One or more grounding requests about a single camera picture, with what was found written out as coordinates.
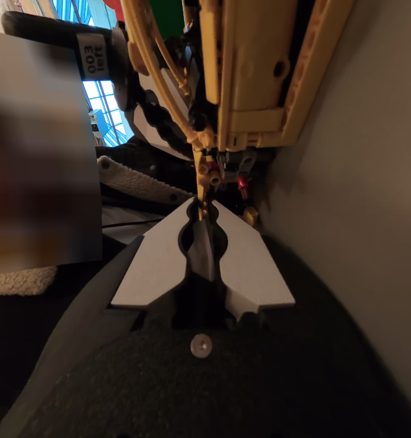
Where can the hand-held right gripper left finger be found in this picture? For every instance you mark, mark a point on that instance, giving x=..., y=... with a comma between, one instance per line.
x=154, y=270

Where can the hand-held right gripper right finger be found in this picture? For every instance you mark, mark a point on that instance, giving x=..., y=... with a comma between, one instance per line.
x=257, y=273

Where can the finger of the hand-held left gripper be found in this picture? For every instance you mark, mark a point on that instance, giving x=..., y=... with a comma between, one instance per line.
x=169, y=90
x=144, y=126

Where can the yellow brick panel piece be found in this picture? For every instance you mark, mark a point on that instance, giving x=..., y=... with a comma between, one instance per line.
x=205, y=174

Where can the yellow brick car model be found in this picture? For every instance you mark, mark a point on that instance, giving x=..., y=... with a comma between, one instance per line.
x=257, y=68

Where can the grey desk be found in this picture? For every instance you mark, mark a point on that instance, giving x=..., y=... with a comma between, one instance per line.
x=363, y=171

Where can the glass skylight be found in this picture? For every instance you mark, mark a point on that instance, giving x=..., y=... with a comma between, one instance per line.
x=106, y=102

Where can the red plastic bag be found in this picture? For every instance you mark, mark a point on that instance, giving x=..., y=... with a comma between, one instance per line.
x=113, y=4

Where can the white shirt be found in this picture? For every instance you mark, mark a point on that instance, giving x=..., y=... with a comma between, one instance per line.
x=130, y=219

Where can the green plastic bin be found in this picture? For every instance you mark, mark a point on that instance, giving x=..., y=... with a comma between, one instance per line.
x=166, y=17

